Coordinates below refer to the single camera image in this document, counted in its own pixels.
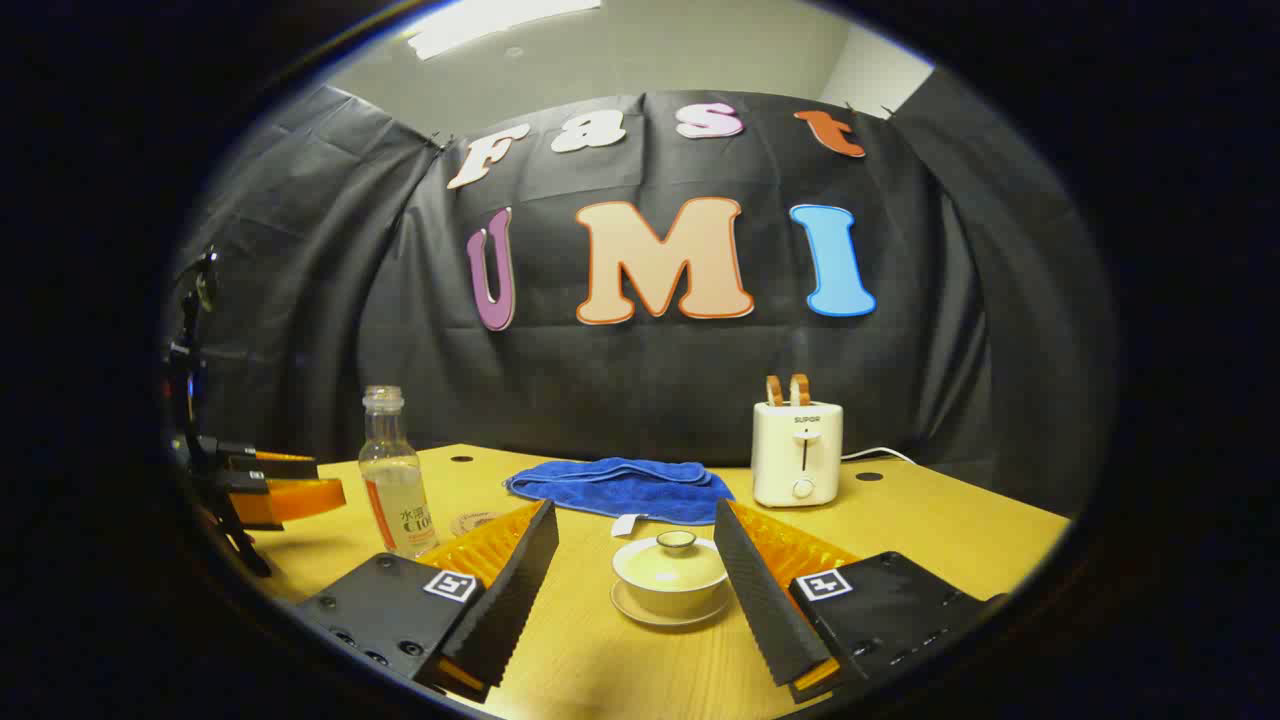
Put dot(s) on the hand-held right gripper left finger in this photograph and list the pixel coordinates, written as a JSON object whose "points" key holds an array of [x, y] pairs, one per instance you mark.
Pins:
{"points": [[510, 590]]}

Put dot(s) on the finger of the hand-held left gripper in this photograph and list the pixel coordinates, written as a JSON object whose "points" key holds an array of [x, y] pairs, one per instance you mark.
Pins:
{"points": [[300, 498], [280, 465]]}

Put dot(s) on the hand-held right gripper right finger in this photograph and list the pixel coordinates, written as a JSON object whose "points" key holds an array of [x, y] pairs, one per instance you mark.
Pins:
{"points": [[765, 600]]}

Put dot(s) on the round cork coaster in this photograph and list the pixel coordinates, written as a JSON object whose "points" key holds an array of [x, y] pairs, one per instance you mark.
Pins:
{"points": [[470, 522]]}

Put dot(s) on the white teacup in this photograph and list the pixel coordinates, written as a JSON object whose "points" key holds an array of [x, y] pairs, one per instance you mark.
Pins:
{"points": [[670, 595]]}

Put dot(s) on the white teacup lid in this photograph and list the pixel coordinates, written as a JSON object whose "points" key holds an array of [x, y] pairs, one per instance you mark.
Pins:
{"points": [[670, 562]]}

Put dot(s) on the cream toaster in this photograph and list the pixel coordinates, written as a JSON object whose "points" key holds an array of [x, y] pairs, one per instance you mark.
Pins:
{"points": [[797, 455]]}

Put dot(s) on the blue towel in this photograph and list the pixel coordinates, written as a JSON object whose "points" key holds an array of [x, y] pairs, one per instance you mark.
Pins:
{"points": [[620, 485]]}

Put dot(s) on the brown bread slice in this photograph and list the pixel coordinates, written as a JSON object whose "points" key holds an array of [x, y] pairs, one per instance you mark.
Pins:
{"points": [[774, 390], [800, 388]]}

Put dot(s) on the black backdrop cloth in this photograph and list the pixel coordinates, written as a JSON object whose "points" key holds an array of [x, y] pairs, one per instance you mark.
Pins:
{"points": [[620, 370]]}

